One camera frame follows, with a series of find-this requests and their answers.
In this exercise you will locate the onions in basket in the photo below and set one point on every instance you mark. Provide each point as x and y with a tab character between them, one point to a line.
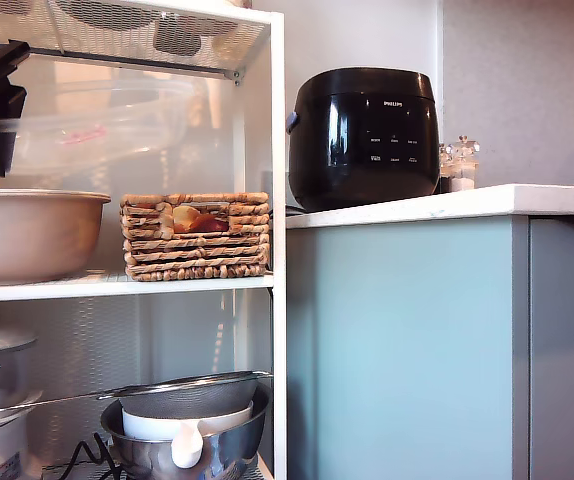
199	220

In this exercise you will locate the white metal shelf unit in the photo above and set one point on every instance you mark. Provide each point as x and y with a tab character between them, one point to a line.
278	150

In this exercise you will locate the large beige bowl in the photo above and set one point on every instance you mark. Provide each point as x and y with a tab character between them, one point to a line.
27	240

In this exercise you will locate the clear plastic microwave lid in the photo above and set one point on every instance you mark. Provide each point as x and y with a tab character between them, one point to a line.
117	125

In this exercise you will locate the white bowl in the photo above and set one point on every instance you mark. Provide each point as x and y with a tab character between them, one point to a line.
147	426

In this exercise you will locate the woven wicker basket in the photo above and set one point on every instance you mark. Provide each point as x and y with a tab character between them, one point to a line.
192	257

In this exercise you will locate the blue-grey kitchen cabinet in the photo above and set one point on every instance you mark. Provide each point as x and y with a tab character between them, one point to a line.
407	350

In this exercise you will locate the black Philips rice cooker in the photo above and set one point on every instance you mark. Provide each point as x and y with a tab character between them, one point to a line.
347	150

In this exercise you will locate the metal mesh sieve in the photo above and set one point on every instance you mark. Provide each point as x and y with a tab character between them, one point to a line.
187	398

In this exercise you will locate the grey round dish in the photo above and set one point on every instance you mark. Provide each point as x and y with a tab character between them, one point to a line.
112	14

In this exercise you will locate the stainless steel mixing bowl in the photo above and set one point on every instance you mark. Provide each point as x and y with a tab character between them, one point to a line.
232	450

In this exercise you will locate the glass pepper grinder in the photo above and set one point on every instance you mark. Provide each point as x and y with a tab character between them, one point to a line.
446	172

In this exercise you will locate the glass salt grinder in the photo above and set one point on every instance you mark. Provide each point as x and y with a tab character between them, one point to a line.
464	170

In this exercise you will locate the dark round cup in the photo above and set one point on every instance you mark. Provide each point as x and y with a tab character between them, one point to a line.
177	39

